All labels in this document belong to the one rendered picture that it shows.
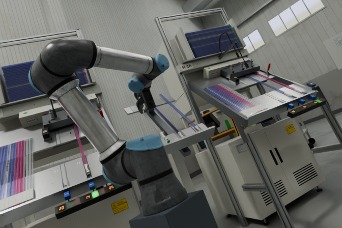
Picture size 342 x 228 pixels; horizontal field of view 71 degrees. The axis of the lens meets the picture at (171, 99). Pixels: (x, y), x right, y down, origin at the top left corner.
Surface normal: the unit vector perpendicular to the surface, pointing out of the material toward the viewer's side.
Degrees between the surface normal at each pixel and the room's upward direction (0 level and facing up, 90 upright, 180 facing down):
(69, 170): 47
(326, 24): 90
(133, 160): 90
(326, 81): 90
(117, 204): 90
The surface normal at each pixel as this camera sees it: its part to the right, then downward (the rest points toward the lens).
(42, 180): -0.04, -0.86
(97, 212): 0.29, -0.33
